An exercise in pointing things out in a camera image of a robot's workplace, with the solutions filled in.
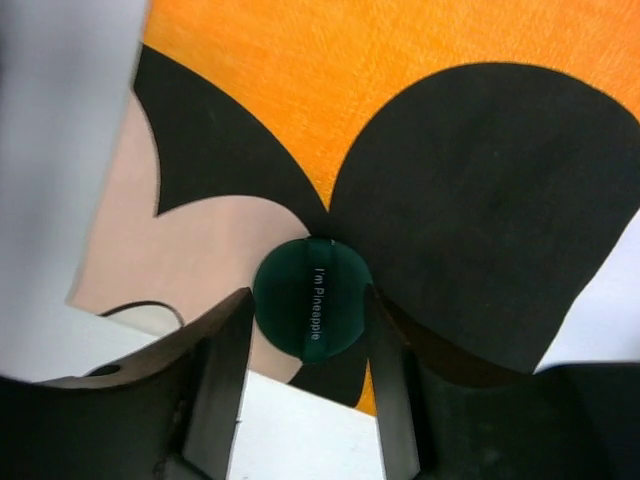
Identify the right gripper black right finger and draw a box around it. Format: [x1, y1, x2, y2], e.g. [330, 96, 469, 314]
[364, 286, 420, 479]

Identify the orange mouse shirt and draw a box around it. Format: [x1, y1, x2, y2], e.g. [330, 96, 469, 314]
[69, 1, 639, 413]

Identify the dark green round tin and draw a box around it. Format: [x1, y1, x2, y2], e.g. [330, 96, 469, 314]
[252, 237, 372, 364]

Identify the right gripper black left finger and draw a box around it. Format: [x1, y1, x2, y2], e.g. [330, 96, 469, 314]
[182, 287, 254, 473]

